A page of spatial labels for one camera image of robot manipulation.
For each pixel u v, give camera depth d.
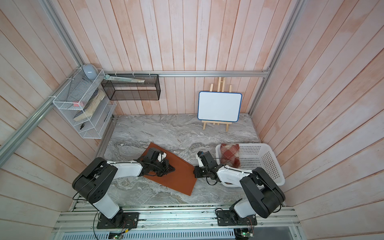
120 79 0.90
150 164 0.70
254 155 0.95
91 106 0.80
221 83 0.97
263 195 0.44
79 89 0.82
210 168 0.71
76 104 0.73
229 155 0.86
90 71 0.83
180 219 0.75
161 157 0.78
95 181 0.50
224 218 0.73
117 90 1.03
